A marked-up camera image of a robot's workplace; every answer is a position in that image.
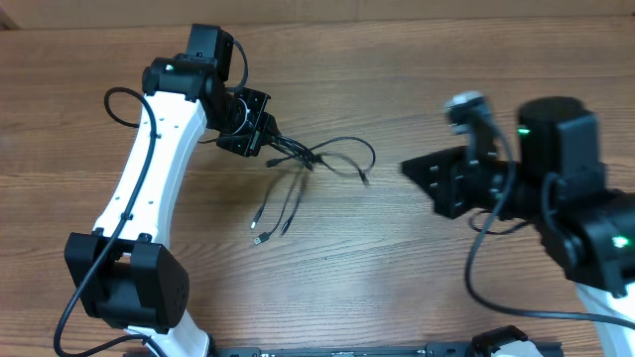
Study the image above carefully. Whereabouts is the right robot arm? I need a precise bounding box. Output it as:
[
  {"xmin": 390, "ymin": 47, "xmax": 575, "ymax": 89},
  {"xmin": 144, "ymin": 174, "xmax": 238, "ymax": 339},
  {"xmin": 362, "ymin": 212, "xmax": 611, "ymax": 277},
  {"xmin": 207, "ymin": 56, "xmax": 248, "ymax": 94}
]
[{"xmin": 401, "ymin": 91, "xmax": 634, "ymax": 356}]

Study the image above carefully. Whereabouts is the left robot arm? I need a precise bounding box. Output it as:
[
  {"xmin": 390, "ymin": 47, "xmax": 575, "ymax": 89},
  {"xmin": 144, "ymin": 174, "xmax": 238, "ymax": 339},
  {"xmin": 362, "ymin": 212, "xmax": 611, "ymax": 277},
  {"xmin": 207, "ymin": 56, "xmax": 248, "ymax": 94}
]
[{"xmin": 64, "ymin": 24, "xmax": 277, "ymax": 356}]

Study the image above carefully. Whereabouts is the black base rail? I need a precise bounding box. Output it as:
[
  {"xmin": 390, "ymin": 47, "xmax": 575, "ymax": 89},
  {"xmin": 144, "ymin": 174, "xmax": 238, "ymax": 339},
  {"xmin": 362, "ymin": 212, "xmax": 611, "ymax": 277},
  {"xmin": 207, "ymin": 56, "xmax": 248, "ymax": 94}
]
[{"xmin": 210, "ymin": 325, "xmax": 565, "ymax": 357}]

